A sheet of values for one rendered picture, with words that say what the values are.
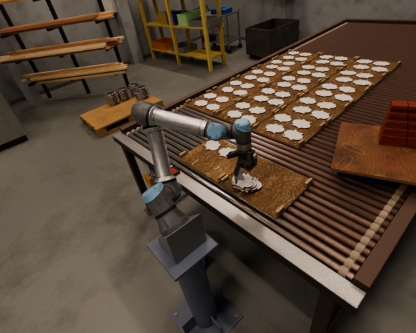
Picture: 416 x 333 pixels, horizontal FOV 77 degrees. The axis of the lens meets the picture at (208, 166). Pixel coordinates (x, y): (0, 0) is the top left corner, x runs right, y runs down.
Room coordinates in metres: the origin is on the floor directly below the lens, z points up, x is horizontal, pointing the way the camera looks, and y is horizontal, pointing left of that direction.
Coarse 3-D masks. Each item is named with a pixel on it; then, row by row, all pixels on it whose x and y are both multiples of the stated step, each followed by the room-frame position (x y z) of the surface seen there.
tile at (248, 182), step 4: (244, 176) 1.12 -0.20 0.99; (248, 176) 1.12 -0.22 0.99; (232, 180) 1.11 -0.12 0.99; (240, 180) 1.10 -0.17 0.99; (244, 180) 1.09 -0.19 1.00; (248, 180) 1.08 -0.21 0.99; (252, 180) 1.08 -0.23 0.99; (232, 184) 1.08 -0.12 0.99; (236, 184) 1.07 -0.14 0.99; (240, 184) 1.06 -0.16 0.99; (244, 184) 1.06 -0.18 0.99; (248, 184) 1.05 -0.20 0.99; (252, 184) 1.05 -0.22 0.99
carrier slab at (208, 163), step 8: (224, 144) 1.58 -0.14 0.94; (192, 152) 1.55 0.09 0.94; (200, 152) 1.53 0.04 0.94; (208, 152) 1.51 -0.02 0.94; (216, 152) 1.50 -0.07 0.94; (184, 160) 1.47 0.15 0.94; (192, 160) 1.45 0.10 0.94; (200, 160) 1.44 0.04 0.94; (208, 160) 1.42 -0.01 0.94; (216, 160) 1.41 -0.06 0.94; (224, 160) 1.39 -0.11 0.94; (232, 160) 1.37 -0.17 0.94; (200, 168) 1.34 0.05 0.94; (208, 168) 1.33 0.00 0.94; (216, 168) 1.31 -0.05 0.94; (224, 168) 1.30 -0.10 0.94; (232, 168) 1.28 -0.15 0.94; (208, 176) 1.25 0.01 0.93; (216, 176) 1.24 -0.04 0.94
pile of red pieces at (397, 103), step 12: (396, 108) 1.16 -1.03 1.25; (408, 108) 1.13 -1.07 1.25; (384, 120) 1.21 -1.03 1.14; (396, 120) 1.14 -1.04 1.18; (408, 120) 1.12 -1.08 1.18; (384, 132) 1.14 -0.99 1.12; (396, 132) 1.11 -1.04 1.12; (408, 132) 1.09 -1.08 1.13; (384, 144) 1.13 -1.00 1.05; (396, 144) 1.10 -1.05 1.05; (408, 144) 1.07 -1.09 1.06
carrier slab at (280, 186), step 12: (264, 168) 1.23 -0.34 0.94; (276, 168) 1.21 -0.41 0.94; (228, 180) 1.18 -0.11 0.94; (264, 180) 1.12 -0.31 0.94; (276, 180) 1.11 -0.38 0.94; (288, 180) 1.09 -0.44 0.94; (300, 180) 1.07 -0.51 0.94; (312, 180) 1.05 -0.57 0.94; (240, 192) 1.06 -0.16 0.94; (264, 192) 1.03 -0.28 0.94; (276, 192) 1.01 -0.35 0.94; (288, 192) 1.00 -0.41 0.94; (300, 192) 0.98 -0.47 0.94; (252, 204) 0.97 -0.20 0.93; (264, 204) 0.94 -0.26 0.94; (276, 204) 0.93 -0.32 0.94; (288, 204) 0.91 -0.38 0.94; (276, 216) 0.85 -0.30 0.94
